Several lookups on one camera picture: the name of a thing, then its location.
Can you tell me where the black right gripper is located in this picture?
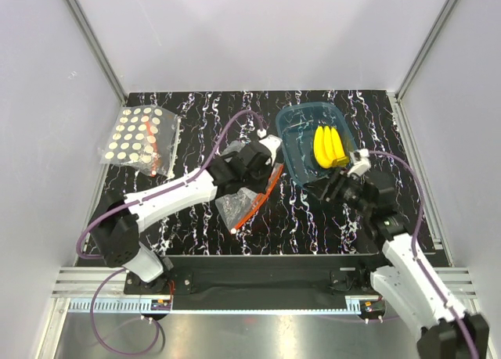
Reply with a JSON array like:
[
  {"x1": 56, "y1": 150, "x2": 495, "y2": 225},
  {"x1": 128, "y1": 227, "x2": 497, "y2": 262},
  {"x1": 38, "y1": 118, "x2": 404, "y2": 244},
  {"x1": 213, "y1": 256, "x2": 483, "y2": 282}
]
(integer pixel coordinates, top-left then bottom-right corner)
[{"x1": 301, "y1": 165, "x2": 372, "y2": 216}]

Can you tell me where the clear zip bag orange zipper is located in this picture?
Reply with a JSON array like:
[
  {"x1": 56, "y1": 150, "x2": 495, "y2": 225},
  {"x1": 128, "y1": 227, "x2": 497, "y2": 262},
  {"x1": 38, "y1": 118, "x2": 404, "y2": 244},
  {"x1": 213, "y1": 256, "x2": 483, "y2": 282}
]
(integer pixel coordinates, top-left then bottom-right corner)
[{"x1": 208, "y1": 141, "x2": 283, "y2": 234}]

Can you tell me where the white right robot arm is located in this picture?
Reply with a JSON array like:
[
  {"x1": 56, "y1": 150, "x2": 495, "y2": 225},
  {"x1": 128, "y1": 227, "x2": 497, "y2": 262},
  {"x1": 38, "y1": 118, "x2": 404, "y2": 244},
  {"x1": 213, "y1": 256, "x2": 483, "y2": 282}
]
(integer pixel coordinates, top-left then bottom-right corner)
[{"x1": 305, "y1": 169, "x2": 489, "y2": 358}]

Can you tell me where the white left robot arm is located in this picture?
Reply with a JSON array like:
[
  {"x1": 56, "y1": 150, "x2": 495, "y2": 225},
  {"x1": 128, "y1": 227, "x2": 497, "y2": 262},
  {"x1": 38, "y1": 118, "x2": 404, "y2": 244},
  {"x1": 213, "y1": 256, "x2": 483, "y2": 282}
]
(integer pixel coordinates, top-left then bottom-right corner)
[{"x1": 89, "y1": 135, "x2": 282, "y2": 293}]

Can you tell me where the clear bag with round stickers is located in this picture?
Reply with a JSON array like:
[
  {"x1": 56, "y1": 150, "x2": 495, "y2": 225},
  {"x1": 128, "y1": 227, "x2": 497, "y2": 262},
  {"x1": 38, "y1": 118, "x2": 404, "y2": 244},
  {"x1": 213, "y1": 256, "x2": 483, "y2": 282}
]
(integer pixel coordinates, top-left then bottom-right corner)
[{"x1": 100, "y1": 106, "x2": 181, "y2": 178}]

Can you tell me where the yellow toy banana bunch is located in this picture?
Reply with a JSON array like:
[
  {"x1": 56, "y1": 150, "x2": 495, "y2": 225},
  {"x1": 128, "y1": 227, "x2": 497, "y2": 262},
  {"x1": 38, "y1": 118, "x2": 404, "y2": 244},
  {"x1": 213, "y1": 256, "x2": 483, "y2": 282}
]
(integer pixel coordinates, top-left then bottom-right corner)
[{"x1": 313, "y1": 126, "x2": 349, "y2": 169}]

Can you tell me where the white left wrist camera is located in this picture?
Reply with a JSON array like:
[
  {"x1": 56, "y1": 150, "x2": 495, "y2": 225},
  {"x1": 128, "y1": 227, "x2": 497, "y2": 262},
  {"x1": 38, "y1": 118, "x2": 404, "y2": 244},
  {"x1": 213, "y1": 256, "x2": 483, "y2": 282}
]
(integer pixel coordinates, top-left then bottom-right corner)
[{"x1": 257, "y1": 129, "x2": 282, "y2": 164}]

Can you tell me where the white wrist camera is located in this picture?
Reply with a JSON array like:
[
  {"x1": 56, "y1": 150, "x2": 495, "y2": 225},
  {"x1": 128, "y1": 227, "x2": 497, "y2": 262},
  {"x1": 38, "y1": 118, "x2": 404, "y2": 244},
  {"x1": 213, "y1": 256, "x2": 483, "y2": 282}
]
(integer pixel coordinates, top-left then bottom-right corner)
[
  {"x1": 257, "y1": 129, "x2": 282, "y2": 164},
  {"x1": 348, "y1": 149, "x2": 371, "y2": 178}
]

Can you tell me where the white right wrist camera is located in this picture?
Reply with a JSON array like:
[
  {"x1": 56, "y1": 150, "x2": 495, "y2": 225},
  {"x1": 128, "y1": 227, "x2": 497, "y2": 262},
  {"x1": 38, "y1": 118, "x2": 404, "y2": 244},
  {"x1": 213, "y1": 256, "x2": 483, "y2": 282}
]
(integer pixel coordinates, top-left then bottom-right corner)
[{"x1": 348, "y1": 149, "x2": 371, "y2": 178}]

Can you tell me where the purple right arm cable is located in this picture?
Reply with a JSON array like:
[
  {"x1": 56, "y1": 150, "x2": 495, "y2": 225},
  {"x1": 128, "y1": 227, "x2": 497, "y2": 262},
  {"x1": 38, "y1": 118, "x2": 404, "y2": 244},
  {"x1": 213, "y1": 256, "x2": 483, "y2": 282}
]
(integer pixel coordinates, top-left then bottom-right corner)
[{"x1": 359, "y1": 149, "x2": 481, "y2": 359}]

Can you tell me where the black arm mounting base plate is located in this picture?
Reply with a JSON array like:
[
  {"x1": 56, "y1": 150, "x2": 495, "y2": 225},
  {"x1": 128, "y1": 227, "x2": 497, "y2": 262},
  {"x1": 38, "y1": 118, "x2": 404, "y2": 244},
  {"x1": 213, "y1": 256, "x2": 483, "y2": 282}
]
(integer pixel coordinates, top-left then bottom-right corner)
[{"x1": 131, "y1": 253, "x2": 382, "y2": 294}]

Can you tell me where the left aluminium frame post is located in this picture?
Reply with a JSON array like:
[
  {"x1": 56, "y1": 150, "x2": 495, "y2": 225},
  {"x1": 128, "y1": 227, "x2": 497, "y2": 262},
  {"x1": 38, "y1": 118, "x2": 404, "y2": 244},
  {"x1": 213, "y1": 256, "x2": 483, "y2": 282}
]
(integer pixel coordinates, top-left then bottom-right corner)
[{"x1": 63, "y1": 0, "x2": 128, "y2": 104}]

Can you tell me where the aluminium frame post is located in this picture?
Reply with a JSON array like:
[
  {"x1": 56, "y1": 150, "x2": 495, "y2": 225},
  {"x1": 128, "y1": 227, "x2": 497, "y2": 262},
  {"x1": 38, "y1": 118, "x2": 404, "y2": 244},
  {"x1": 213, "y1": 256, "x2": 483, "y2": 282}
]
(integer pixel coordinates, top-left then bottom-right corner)
[
  {"x1": 63, "y1": 0, "x2": 128, "y2": 104},
  {"x1": 395, "y1": 0, "x2": 460, "y2": 102}
]

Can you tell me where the aluminium frame rail front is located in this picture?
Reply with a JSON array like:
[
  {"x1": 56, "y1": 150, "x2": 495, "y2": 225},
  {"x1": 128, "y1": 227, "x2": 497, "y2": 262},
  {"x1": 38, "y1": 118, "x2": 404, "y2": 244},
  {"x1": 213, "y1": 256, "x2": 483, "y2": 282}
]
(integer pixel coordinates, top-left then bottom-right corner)
[{"x1": 51, "y1": 267, "x2": 479, "y2": 315}]

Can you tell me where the right aluminium frame post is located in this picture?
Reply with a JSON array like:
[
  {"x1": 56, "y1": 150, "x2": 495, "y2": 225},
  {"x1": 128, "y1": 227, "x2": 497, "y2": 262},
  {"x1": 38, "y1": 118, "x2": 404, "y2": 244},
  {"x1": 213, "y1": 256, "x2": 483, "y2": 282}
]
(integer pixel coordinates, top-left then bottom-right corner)
[{"x1": 395, "y1": 0, "x2": 460, "y2": 102}]

